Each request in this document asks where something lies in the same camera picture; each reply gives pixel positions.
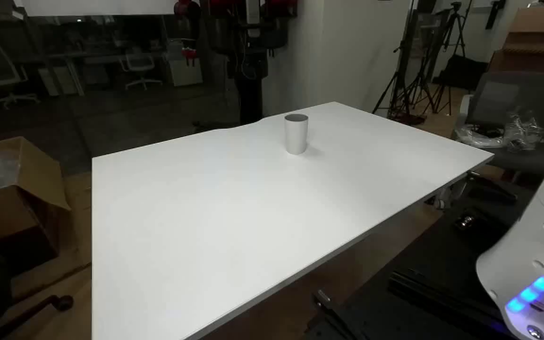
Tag white ceramic mug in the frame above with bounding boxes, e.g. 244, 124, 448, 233
284, 113, 310, 156

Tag black robot stand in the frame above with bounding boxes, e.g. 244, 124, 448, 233
231, 16, 271, 126

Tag black tripod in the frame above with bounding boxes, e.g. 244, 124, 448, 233
371, 5, 450, 126

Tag small white office chair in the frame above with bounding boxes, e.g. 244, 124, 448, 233
119, 52, 165, 92

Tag clear plastic bag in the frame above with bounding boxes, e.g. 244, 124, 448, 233
456, 111, 544, 152

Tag white board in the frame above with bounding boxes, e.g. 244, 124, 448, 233
14, 0, 180, 18

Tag black rod with knob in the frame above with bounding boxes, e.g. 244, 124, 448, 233
0, 292, 76, 340

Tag open cardboard box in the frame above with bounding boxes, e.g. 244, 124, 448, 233
0, 135, 74, 273

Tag dark office chair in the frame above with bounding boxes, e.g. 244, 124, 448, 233
467, 69, 544, 184

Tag stacked cardboard boxes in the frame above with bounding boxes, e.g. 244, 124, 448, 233
488, 3, 544, 75

